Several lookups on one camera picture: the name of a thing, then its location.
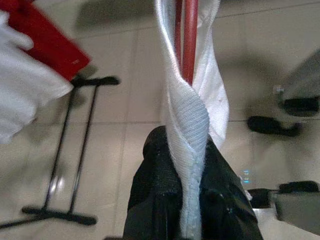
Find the white t-shirt with green patch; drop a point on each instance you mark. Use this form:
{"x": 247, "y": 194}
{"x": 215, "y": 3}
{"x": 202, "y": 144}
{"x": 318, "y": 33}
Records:
{"x": 190, "y": 112}

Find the red t-shirt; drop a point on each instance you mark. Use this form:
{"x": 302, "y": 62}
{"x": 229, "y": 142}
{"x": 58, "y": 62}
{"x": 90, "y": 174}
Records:
{"x": 50, "y": 45}

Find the red plastic hanger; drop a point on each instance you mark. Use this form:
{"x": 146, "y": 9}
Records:
{"x": 190, "y": 37}

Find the white printed t-shirt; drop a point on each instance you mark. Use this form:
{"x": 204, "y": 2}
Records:
{"x": 20, "y": 87}

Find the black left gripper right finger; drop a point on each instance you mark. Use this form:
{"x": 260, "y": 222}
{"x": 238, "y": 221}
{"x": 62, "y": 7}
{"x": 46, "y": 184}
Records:
{"x": 225, "y": 205}

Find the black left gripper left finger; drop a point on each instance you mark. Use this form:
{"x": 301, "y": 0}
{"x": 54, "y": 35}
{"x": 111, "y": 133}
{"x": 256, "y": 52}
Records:
{"x": 155, "y": 187}

